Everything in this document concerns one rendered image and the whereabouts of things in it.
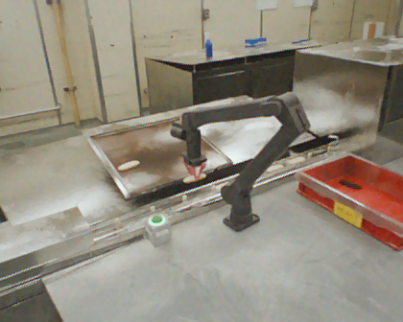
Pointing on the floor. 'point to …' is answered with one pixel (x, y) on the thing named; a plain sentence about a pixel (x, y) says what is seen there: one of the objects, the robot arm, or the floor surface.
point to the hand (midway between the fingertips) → (194, 175)
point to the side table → (250, 270)
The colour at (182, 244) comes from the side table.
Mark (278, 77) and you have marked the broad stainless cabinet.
